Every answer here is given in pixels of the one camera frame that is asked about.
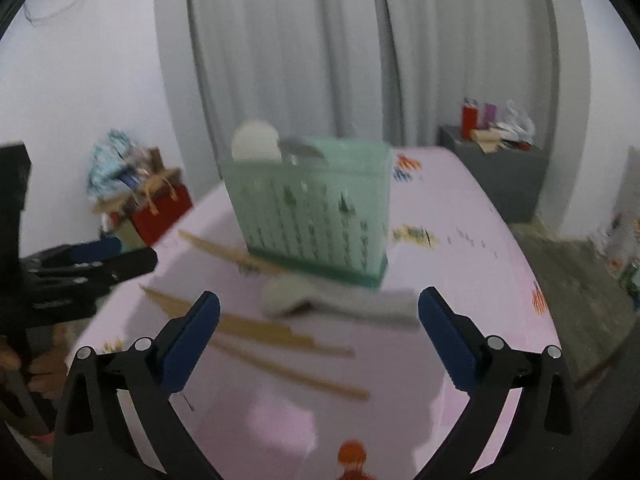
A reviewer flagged pink printed bed sheet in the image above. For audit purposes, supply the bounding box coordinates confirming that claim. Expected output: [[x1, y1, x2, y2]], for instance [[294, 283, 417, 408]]
[[67, 146, 561, 480]]

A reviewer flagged rolled floral mat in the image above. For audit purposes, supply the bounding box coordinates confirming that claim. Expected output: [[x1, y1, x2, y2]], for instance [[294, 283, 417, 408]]
[[597, 205, 640, 286]]

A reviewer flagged grey cabinet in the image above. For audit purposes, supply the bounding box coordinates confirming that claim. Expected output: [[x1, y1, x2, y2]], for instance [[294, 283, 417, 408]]
[[439, 125, 548, 225]]

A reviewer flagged brown paper roll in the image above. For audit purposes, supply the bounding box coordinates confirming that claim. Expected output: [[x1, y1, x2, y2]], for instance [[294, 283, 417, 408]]
[[470, 129, 506, 153]]

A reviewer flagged red gift bag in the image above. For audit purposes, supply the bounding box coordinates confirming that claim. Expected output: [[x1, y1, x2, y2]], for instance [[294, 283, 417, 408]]
[[131, 170, 195, 246]]

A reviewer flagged grey curtain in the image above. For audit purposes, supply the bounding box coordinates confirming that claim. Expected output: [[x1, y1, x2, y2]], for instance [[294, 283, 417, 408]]
[[154, 0, 388, 181], [370, 0, 558, 148]]

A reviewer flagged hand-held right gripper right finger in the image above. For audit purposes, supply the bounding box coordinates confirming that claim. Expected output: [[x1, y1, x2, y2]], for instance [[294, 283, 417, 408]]
[[417, 286, 588, 480]]

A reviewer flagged red thermos bottle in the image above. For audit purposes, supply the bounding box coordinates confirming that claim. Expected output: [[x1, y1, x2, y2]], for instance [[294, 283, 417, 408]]
[[461, 99, 478, 140]]

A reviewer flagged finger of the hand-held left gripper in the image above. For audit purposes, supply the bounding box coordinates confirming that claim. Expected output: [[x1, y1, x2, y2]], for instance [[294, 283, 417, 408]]
[[22, 249, 158, 318], [47, 237, 123, 267]]

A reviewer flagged green plastic basket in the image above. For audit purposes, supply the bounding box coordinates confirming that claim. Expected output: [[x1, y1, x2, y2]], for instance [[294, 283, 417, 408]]
[[220, 135, 393, 291]]

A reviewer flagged person's left hand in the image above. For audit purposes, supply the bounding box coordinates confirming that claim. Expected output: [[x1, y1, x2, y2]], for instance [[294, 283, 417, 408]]
[[0, 327, 68, 401]]

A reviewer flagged patterned plastic bag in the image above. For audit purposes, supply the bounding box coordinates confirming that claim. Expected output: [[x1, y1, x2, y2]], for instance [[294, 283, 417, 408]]
[[89, 129, 146, 196]]

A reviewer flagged white plastic bag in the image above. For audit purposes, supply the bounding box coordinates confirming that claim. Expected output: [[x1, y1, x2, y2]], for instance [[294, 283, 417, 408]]
[[497, 100, 536, 143]]

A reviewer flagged white ceramic spoon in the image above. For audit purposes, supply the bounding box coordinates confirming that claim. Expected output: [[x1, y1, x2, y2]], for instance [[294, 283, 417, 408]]
[[231, 119, 281, 163]]

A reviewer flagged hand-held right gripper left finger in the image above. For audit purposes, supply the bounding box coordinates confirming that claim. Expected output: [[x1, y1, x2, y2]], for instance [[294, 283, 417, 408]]
[[52, 290, 223, 480]]

